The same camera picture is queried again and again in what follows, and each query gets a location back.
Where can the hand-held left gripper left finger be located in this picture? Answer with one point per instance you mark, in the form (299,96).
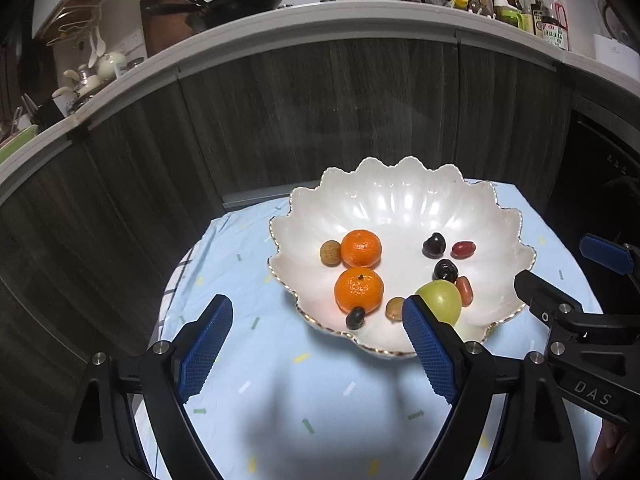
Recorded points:
(205,350)

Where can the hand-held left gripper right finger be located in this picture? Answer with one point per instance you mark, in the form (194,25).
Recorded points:
(430,355)

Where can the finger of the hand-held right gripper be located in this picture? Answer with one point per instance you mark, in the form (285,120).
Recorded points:
(602,252)
(537,292)

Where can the tan longan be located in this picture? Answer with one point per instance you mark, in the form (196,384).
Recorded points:
(395,308)
(330,253)

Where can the orange-red cherry tomato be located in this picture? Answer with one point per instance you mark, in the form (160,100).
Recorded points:
(465,291)

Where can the dark purple grape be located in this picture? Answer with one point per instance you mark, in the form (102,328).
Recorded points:
(355,318)

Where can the dark red cherry tomato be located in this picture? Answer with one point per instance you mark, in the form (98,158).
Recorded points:
(463,248)

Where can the dark cherry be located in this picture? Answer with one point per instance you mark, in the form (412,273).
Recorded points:
(434,245)
(445,270)

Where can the large orange tangerine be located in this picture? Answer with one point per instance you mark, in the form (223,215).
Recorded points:
(358,290)

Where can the white scalloped bowl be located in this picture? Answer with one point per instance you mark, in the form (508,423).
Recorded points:
(400,210)

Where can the round green fruit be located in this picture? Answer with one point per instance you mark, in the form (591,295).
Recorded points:
(442,302)

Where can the white checked cloth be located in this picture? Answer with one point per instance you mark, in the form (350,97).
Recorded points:
(172,285)

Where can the black built-in appliance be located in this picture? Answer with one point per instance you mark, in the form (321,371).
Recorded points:
(595,170)

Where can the light blue patterned tablecloth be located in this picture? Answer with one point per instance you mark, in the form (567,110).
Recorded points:
(250,270)

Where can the small orange tangerine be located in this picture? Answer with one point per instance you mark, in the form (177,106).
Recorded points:
(361,247)

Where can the white rice cooker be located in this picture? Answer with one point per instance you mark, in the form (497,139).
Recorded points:
(615,45)

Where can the soy sauce bottle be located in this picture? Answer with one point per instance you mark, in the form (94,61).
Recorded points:
(552,30)

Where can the green plate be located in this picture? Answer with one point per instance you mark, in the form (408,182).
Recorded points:
(17,142)

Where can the black knife block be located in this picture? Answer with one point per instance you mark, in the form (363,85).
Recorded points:
(52,109)

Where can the yellow cap bottle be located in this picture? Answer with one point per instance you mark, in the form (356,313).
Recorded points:
(461,1)

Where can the cream teapot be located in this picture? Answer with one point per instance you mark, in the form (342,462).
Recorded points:
(111,64)

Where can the brown cutting board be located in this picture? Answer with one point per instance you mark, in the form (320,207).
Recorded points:
(160,35)

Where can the white kitchen countertop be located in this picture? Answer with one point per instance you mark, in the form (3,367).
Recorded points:
(350,12)

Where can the black wok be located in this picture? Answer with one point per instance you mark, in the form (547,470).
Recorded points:
(245,0)

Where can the wall rack with wooden board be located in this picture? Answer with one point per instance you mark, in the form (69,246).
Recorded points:
(75,10)

